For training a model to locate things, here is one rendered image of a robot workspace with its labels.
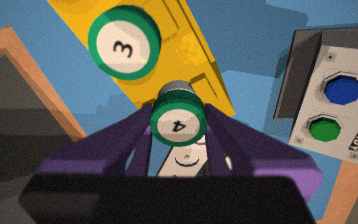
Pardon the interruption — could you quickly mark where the blue flat mat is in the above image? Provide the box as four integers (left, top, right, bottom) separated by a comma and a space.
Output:
0, 0, 358, 221

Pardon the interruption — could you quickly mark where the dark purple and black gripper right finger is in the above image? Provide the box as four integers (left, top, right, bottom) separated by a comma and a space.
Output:
205, 103, 323, 203

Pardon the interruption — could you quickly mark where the green screw cap with number 4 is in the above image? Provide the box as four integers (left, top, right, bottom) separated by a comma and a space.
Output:
150, 89, 207, 147

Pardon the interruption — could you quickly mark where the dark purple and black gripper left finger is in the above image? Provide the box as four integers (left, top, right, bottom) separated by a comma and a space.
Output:
34, 103, 153, 176

